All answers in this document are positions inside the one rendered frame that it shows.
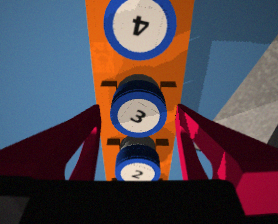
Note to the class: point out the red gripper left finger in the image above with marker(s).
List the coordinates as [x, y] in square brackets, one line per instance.
[45, 154]

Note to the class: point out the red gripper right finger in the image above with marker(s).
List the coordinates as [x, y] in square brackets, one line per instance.
[249, 164]

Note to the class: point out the blue flat mat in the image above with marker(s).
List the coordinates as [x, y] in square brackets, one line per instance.
[46, 68]

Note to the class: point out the orange tube rack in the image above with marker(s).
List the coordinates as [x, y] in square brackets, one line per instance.
[109, 69]

